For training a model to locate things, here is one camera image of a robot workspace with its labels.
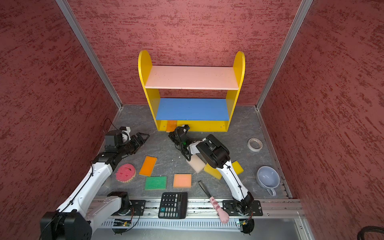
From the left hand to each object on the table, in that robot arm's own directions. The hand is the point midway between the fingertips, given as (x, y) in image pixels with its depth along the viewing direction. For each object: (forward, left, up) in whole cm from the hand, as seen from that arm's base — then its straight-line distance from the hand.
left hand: (147, 141), depth 81 cm
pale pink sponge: (-7, -28, -14) cm, 32 cm away
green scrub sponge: (-18, -5, -14) cm, 24 cm away
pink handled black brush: (-33, -41, -14) cm, 55 cm away
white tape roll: (+8, -67, -15) cm, 69 cm away
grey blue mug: (-14, -70, -14) cm, 73 cm away
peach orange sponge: (-18, -20, -12) cm, 29 cm away
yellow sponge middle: (-11, -37, -14) cm, 41 cm away
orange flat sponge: (-8, +1, -15) cm, 17 cm away
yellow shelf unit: (+20, -29, 0) cm, 36 cm away
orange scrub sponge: (+22, -9, -14) cm, 28 cm away
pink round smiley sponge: (-13, +13, -13) cm, 22 cm away
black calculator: (-29, -16, -13) cm, 36 cm away
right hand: (+15, -7, -15) cm, 22 cm away
